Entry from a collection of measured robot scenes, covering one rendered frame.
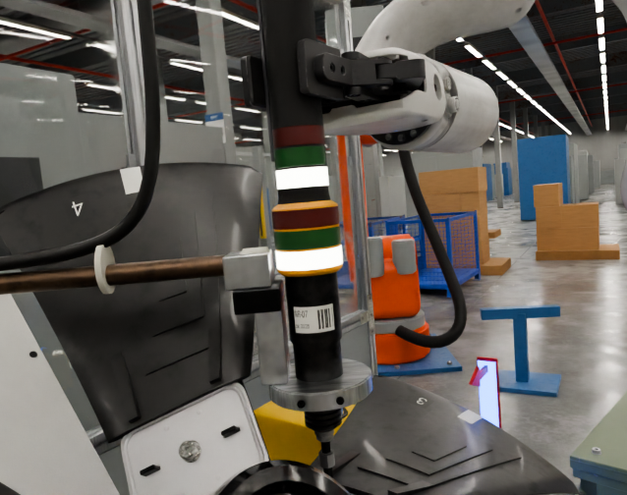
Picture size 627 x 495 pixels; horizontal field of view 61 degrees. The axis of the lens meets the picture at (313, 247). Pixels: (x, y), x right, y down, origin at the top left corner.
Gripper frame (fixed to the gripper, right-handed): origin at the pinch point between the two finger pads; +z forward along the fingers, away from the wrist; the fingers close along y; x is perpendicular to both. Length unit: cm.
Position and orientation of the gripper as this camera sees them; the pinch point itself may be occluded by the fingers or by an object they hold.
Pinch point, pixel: (292, 78)
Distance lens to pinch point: 36.1
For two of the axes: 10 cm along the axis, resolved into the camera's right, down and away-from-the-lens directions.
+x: -0.8, -9.9, -0.9
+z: -5.7, 1.2, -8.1
